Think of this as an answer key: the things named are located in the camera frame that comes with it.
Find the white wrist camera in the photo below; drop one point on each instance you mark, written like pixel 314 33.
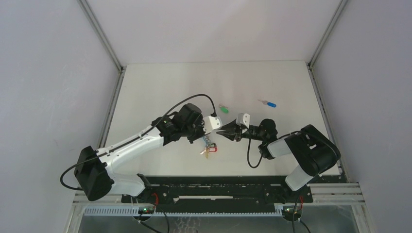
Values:
pixel 211 123
pixel 243 120

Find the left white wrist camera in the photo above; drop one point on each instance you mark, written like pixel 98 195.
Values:
pixel 211 123

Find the key with blue tag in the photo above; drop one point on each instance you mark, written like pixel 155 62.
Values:
pixel 268 103

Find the metal key organiser with rings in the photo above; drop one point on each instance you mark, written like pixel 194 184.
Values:
pixel 208 143

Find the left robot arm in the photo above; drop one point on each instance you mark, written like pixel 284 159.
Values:
pixel 97 170

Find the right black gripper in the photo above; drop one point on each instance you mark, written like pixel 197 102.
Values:
pixel 232 130

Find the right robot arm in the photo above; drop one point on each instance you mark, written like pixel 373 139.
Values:
pixel 313 152

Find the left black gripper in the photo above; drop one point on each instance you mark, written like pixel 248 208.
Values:
pixel 200 122

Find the red tagged key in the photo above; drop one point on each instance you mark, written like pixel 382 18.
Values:
pixel 212 149

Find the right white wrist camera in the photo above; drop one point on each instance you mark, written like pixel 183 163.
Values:
pixel 243 120

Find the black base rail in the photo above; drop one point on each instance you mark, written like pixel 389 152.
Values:
pixel 222 194

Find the key with green tag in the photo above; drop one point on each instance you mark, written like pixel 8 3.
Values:
pixel 223 108

